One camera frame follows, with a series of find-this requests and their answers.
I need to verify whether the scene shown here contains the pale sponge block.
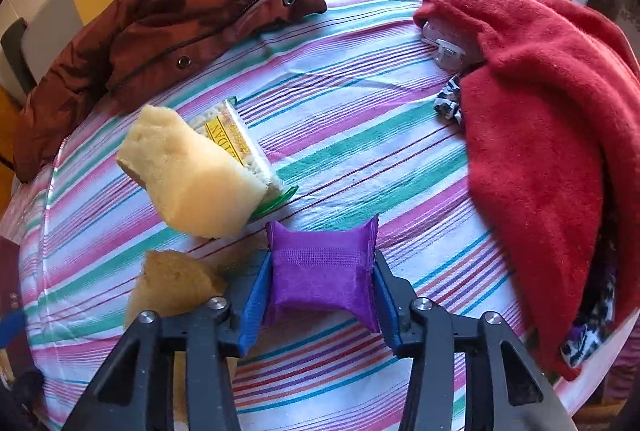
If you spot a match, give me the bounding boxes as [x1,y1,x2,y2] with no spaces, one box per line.
[116,105,265,239]

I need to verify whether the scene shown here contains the brown padded jacket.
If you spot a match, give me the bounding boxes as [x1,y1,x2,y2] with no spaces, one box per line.
[14,0,328,182]

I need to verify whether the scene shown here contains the red fleece cloth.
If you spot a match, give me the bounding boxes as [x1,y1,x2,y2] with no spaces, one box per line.
[412,0,640,382]

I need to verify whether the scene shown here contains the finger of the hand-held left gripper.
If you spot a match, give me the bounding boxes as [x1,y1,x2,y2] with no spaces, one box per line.
[0,308,26,348]

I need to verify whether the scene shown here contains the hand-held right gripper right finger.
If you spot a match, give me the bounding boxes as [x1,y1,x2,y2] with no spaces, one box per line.
[372,250,576,431]

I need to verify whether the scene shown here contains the clear plastic box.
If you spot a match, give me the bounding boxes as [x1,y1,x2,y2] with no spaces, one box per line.
[421,16,483,72]

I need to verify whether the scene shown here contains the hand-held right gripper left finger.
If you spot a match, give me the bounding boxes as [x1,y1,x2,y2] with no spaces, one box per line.
[60,251,273,431]

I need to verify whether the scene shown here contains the black white patterned cloth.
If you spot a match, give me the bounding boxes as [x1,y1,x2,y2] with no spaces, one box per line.
[434,75,463,122]

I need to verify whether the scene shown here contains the cracker packet with yellow label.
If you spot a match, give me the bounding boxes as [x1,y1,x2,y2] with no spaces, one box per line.
[190,97,300,219]

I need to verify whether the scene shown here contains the tan sponge block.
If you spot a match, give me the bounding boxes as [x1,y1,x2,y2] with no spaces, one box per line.
[124,250,228,328]

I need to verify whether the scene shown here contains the purple patterned cloth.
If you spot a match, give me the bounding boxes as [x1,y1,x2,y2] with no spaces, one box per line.
[559,256,618,368]

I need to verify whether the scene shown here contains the purple snack packet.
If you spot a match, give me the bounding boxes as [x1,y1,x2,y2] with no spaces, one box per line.
[265,214,382,334]

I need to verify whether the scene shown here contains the dark grey chair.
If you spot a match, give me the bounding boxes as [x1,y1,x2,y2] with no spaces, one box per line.
[0,18,38,87]

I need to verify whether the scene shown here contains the orange wooden cabinet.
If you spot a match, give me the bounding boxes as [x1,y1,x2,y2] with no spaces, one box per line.
[0,84,23,212]

